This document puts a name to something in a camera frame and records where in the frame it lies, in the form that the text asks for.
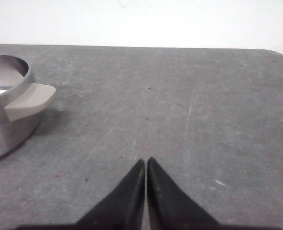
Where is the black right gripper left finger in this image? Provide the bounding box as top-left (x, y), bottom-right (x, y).
top-left (75, 159), bottom-right (146, 230)

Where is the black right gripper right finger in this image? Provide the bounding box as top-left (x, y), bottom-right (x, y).
top-left (147, 157), bottom-right (220, 230)

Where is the stainless steel steamer pot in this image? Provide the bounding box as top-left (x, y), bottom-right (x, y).
top-left (0, 54), bottom-right (56, 158)

